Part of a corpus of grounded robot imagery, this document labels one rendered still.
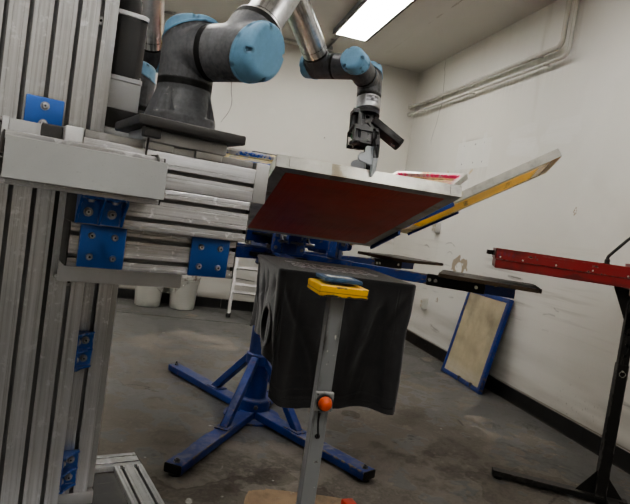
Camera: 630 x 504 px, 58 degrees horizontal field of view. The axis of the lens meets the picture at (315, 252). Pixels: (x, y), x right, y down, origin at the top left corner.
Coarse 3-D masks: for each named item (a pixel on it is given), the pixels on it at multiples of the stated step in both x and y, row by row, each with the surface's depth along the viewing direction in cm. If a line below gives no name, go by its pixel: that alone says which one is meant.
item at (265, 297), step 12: (264, 264) 198; (264, 276) 198; (276, 276) 174; (264, 288) 199; (276, 288) 171; (264, 300) 193; (252, 312) 217; (264, 312) 187; (252, 324) 215; (264, 324) 188; (264, 336) 186; (264, 348) 180
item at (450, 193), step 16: (288, 160) 161; (304, 160) 162; (272, 176) 168; (320, 176) 165; (336, 176) 164; (352, 176) 165; (368, 176) 167; (384, 176) 168; (400, 176) 170; (416, 192) 172; (432, 192) 172; (448, 192) 173; (256, 208) 203; (432, 208) 187; (400, 224) 209; (336, 240) 242
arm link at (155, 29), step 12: (144, 0) 172; (156, 0) 172; (144, 12) 174; (156, 12) 175; (156, 24) 177; (156, 36) 180; (156, 48) 183; (144, 60) 186; (156, 60) 186; (156, 72) 190
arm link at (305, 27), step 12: (300, 0) 151; (300, 12) 153; (312, 12) 156; (300, 24) 156; (312, 24) 157; (300, 36) 159; (312, 36) 159; (300, 48) 164; (312, 48) 162; (324, 48) 165; (300, 60) 171; (312, 60) 166; (324, 60) 167; (312, 72) 170; (324, 72) 168
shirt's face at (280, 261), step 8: (264, 256) 207; (272, 256) 213; (280, 264) 183; (288, 264) 187; (320, 264) 208; (328, 264) 214; (336, 264) 221; (320, 272) 175; (328, 272) 179; (336, 272) 183; (376, 272) 209; (384, 280) 180; (392, 280) 184; (400, 280) 189
